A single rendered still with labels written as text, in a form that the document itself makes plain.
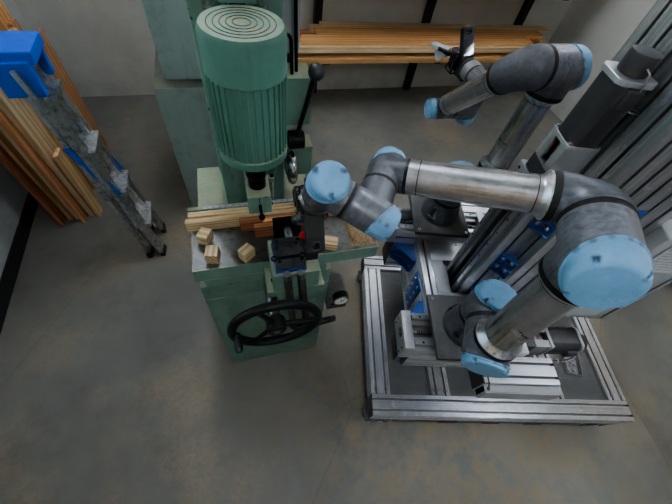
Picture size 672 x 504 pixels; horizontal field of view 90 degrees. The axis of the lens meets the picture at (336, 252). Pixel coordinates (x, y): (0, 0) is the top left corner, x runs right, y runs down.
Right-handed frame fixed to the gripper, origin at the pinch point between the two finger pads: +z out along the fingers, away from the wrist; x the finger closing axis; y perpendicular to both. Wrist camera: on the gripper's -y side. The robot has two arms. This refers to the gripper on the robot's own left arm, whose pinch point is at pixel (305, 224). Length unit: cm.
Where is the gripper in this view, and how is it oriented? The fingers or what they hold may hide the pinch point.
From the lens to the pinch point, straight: 94.0
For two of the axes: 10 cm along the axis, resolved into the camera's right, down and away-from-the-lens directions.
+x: -9.6, 1.3, -2.4
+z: -2.3, 0.9, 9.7
